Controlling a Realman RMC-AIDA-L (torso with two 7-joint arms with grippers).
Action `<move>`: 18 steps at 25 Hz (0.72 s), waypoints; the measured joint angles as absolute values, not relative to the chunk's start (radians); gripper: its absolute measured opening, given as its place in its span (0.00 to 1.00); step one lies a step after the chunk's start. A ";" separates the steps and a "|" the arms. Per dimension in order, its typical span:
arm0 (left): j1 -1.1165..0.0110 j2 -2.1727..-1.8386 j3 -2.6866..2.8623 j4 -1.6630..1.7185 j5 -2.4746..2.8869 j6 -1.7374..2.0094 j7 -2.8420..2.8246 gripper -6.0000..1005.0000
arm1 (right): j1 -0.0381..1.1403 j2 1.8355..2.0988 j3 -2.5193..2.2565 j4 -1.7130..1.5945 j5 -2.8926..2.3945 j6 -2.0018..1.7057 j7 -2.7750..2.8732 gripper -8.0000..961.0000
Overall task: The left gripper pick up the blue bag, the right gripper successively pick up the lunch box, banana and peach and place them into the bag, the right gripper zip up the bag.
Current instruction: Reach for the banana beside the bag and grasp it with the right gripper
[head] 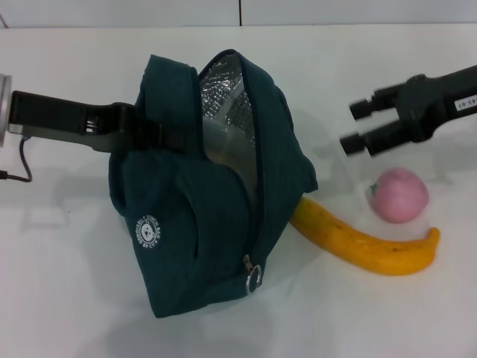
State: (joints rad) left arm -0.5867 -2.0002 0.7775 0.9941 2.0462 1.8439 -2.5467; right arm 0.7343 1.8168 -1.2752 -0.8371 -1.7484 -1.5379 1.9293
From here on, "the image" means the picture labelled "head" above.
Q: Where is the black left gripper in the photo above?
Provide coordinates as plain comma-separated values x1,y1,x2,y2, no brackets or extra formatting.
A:
7,89,188,154

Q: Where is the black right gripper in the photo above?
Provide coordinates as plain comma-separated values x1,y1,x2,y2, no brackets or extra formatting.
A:
339,63,477,158

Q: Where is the pink peach toy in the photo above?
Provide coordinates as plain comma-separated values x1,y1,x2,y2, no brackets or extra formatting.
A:
367,167,429,224

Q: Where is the dark teal lunch bag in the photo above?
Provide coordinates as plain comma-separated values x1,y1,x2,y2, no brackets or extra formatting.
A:
107,48,320,320

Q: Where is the yellow banana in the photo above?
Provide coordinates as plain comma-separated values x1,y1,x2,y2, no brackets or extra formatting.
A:
289,197,441,277

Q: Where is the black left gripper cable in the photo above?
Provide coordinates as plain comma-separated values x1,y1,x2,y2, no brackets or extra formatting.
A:
0,136,34,183

